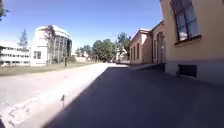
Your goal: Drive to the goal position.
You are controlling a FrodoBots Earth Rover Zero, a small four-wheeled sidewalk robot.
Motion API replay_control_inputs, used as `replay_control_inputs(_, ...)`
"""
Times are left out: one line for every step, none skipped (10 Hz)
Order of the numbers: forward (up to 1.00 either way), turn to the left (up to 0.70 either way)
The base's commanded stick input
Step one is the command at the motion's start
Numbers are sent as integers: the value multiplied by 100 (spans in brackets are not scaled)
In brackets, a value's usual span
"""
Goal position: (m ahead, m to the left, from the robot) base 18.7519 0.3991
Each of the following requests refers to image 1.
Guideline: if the pale small building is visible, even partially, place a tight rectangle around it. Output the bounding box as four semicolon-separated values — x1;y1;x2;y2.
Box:
115;44;130;63

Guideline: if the row of trees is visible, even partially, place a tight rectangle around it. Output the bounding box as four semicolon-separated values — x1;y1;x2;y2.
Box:
74;31;132;64

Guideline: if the yellow building with pediment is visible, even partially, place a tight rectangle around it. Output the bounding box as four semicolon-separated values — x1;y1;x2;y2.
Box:
128;20;166;66

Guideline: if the grey asphalt road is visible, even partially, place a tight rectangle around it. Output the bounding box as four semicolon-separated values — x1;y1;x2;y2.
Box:
0;62;224;128

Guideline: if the slim tree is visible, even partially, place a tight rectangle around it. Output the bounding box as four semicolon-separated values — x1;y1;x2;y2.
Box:
42;25;57;65

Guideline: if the tall white building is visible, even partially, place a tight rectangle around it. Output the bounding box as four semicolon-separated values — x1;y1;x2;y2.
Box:
29;24;73;67

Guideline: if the grass strip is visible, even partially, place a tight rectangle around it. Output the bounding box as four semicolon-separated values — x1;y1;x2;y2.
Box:
0;62;95;77

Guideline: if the conifer tree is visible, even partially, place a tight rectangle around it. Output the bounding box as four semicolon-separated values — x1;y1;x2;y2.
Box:
17;28;30;52

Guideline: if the yellow building with brown door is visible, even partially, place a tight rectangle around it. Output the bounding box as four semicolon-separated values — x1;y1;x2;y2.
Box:
159;0;224;86

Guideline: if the low white building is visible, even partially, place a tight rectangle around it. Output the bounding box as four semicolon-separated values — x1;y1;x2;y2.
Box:
0;40;32;67

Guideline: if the large leafy tree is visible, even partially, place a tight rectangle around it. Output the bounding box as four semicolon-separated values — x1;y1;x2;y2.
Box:
0;0;10;22

